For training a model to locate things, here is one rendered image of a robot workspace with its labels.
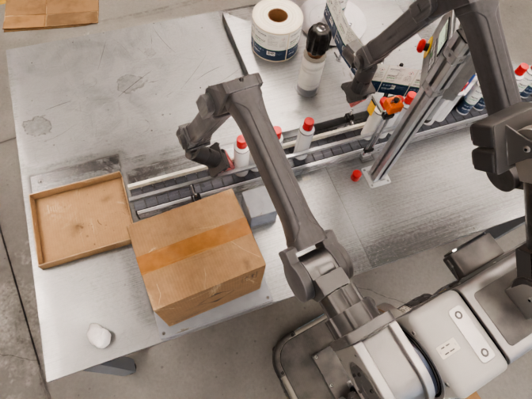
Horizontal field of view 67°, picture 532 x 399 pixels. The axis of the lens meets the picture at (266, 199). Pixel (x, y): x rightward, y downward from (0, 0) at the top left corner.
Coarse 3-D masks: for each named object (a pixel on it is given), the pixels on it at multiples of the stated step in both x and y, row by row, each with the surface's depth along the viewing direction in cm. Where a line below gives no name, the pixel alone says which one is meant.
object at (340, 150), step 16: (480, 112) 162; (432, 128) 157; (320, 144) 150; (352, 144) 151; (288, 160) 146; (304, 160) 147; (192, 176) 140; (208, 176) 141; (256, 176) 142; (144, 192) 136; (176, 192) 137; (144, 208) 134
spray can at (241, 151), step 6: (240, 138) 124; (234, 144) 128; (240, 144) 124; (246, 144) 126; (234, 150) 128; (240, 150) 127; (246, 150) 127; (234, 156) 131; (240, 156) 129; (246, 156) 130; (234, 162) 135; (240, 162) 132; (246, 162) 134; (240, 174) 140; (246, 174) 142
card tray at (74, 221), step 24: (48, 192) 137; (72, 192) 139; (96, 192) 140; (120, 192) 141; (48, 216) 135; (72, 216) 136; (96, 216) 136; (120, 216) 137; (48, 240) 132; (72, 240) 132; (96, 240) 133; (120, 240) 133; (48, 264) 126
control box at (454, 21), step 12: (444, 24) 103; (456, 24) 96; (432, 36) 112; (444, 48) 97; (468, 60) 98; (468, 72) 101; (420, 84) 110; (456, 84) 105; (444, 96) 110; (456, 96) 108
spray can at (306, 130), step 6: (306, 120) 129; (312, 120) 129; (300, 126) 133; (306, 126) 129; (312, 126) 130; (300, 132) 133; (306, 132) 132; (312, 132) 132; (300, 138) 135; (306, 138) 133; (312, 138) 136; (300, 144) 138; (306, 144) 137; (294, 150) 144; (300, 150) 141; (300, 156) 144; (306, 156) 147
